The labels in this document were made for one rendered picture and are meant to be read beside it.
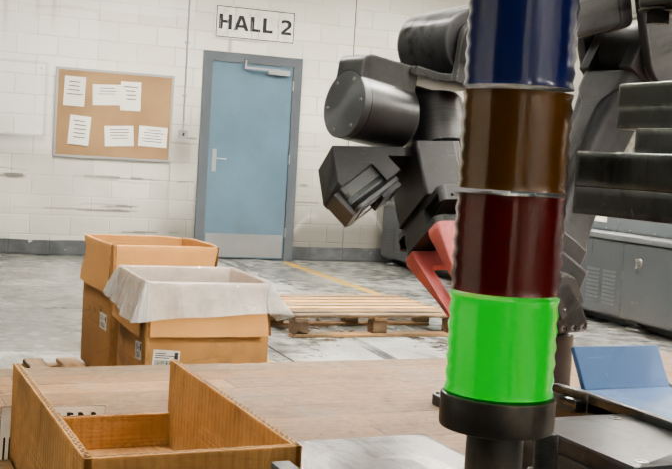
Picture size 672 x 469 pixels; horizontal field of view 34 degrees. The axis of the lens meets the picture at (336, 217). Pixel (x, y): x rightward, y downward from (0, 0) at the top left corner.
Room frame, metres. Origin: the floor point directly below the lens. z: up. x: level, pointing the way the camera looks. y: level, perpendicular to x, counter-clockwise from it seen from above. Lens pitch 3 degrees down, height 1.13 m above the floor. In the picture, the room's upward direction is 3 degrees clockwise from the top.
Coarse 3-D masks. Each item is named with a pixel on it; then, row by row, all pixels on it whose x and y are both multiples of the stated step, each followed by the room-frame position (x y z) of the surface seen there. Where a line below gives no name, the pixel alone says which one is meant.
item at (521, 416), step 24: (456, 408) 0.36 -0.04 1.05; (480, 408) 0.36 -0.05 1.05; (504, 408) 0.36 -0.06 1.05; (528, 408) 0.36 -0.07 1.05; (552, 408) 0.37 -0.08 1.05; (480, 432) 0.36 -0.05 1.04; (504, 432) 0.36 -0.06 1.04; (528, 432) 0.36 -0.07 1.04; (552, 432) 0.37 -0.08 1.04; (480, 456) 0.37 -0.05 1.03; (504, 456) 0.37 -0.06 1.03
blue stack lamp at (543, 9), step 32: (480, 0) 0.37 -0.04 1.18; (512, 0) 0.36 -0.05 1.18; (544, 0) 0.36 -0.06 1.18; (576, 0) 0.37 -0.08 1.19; (480, 32) 0.37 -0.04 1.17; (512, 32) 0.36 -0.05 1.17; (544, 32) 0.36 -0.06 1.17; (576, 32) 0.37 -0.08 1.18; (480, 64) 0.36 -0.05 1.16; (512, 64) 0.36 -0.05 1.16; (544, 64) 0.36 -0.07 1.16
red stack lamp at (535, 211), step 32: (480, 192) 0.38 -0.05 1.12; (480, 224) 0.36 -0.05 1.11; (512, 224) 0.36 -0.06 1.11; (544, 224) 0.36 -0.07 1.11; (480, 256) 0.36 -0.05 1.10; (512, 256) 0.36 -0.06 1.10; (544, 256) 0.36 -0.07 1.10; (480, 288) 0.36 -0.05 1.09; (512, 288) 0.36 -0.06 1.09; (544, 288) 0.36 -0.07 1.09
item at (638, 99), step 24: (624, 96) 0.65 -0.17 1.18; (648, 96) 0.63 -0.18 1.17; (624, 120) 0.65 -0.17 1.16; (648, 120) 0.63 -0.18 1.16; (648, 144) 0.61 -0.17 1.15; (576, 168) 0.63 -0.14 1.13; (600, 168) 0.61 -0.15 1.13; (624, 168) 0.59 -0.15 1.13; (648, 168) 0.57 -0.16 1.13; (576, 192) 0.63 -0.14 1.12; (600, 192) 0.61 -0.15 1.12; (624, 192) 0.59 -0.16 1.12; (648, 192) 0.57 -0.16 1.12; (624, 216) 0.59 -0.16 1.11; (648, 216) 0.57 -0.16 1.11
